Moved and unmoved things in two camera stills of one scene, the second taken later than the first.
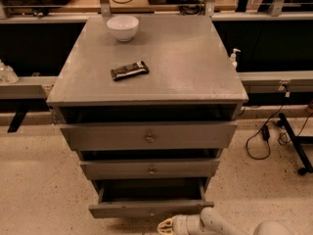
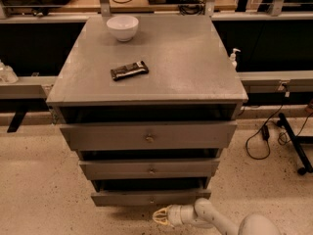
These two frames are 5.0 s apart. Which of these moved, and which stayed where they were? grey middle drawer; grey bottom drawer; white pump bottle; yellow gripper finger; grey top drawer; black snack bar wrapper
Moved: yellow gripper finger; grey bottom drawer
Stayed: white pump bottle; black snack bar wrapper; grey top drawer; grey middle drawer
